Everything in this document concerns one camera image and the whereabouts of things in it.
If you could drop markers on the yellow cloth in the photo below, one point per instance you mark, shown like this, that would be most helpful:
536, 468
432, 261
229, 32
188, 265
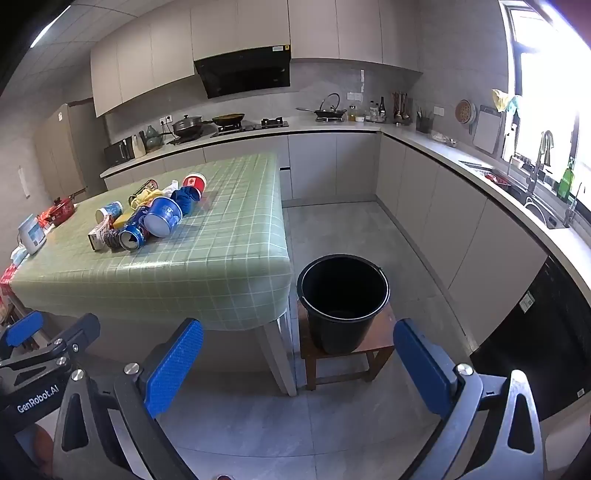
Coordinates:
150, 198
499, 98

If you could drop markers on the red enamel pot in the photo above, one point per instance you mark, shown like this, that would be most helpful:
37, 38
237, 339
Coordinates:
62, 212

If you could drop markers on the yellow hanging cloth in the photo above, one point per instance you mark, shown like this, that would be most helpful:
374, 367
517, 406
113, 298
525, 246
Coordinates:
499, 98

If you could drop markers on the kitchen window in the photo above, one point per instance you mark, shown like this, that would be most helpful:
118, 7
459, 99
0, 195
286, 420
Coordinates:
549, 83

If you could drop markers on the beige refrigerator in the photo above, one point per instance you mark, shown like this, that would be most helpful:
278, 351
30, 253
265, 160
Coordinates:
64, 147

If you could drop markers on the green detergent bottle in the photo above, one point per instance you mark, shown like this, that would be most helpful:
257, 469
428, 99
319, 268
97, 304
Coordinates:
567, 182

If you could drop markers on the blue hanging cloth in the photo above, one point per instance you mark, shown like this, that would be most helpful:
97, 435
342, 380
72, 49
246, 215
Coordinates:
512, 105

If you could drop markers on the red paper cup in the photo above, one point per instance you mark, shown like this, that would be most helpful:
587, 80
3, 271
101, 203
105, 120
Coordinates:
194, 182

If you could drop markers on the green checked tablecloth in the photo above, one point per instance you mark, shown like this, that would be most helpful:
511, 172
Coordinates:
207, 240

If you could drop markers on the black plastic bucket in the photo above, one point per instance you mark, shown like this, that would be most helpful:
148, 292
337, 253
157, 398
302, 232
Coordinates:
341, 334

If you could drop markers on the white table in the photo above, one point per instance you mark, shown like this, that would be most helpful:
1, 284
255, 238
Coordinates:
279, 360

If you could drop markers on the dark glass bottle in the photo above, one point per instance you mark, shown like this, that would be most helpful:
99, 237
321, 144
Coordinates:
382, 110

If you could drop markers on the black range hood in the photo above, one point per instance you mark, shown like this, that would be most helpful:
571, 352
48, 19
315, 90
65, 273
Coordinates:
244, 74

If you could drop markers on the steel kitchen faucet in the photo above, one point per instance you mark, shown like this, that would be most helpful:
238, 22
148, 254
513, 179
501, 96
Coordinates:
538, 166

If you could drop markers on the beige lower kitchen cabinets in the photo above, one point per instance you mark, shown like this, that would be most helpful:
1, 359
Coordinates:
323, 161

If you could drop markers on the black induction cooker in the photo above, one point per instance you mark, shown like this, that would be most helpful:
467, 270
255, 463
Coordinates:
187, 138

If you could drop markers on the steel kitchen sink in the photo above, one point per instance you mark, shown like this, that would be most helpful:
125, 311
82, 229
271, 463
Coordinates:
547, 212

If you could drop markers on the dark pot with lid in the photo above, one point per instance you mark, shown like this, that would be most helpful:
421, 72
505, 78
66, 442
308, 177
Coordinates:
187, 125

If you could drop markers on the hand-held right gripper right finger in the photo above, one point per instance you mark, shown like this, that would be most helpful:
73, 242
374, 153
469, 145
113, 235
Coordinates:
422, 369

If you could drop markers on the brown wooden stool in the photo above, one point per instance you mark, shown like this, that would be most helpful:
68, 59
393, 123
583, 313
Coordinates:
310, 369

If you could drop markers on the white plastic jug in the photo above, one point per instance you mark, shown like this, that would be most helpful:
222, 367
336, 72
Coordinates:
139, 145

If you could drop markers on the yellow oil bottle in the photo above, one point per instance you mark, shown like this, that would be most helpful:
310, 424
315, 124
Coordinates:
353, 114

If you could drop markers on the black microwave oven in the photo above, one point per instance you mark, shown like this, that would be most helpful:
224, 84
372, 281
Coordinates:
117, 154

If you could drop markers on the beige upper cabinets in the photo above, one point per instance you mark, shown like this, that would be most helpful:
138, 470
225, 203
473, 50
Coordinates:
147, 60

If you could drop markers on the large blue cup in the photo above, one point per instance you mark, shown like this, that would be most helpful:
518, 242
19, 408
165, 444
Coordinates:
164, 216

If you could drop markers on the red printed packet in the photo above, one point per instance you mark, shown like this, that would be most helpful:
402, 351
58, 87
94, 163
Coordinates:
7, 279

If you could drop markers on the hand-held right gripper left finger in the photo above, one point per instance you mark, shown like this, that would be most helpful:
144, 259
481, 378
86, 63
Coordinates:
178, 360

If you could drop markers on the white tissue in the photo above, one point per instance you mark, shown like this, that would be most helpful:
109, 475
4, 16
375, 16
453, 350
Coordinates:
170, 186

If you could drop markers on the black dishwasher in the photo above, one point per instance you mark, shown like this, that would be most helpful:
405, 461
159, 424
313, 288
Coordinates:
540, 332

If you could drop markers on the round brown colander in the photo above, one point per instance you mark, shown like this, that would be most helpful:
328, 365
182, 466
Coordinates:
464, 112

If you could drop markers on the blue drink can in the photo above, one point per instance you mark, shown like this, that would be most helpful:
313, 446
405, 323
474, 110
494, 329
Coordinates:
132, 237

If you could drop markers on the black yellow printed can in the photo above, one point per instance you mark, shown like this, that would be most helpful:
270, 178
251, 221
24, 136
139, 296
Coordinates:
145, 186

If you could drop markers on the black wok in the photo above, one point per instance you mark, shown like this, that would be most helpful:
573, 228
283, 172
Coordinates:
228, 119

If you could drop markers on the black chopstick holder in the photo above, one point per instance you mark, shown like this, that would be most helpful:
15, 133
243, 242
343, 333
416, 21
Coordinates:
424, 123

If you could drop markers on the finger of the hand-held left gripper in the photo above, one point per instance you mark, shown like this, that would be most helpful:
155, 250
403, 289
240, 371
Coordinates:
83, 330
23, 327

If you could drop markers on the white cutting board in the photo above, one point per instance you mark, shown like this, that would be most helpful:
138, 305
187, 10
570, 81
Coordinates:
486, 131

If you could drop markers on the green gourd vase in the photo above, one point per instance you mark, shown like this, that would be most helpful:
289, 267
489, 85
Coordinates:
153, 139

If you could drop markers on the wooden utensil holder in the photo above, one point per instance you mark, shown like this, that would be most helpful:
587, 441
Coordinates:
400, 110

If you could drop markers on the white screen device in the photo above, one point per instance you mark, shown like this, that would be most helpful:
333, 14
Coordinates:
32, 235

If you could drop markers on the blue white paper cup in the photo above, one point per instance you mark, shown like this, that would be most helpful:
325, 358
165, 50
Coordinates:
111, 210

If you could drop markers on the small white box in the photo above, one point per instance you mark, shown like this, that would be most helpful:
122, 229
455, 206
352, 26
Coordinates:
97, 238

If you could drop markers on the blue cloth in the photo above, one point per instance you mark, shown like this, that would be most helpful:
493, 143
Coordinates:
184, 199
512, 105

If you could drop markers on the ceiling light strip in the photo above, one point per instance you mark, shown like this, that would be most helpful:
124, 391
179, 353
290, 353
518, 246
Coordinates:
45, 32

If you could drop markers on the yellow sponge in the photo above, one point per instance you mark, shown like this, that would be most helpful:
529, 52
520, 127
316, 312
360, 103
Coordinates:
123, 221

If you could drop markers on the frying pan with glass lid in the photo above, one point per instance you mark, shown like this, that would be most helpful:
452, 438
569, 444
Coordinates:
330, 112

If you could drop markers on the black gas stove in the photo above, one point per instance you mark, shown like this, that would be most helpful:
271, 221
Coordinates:
251, 128

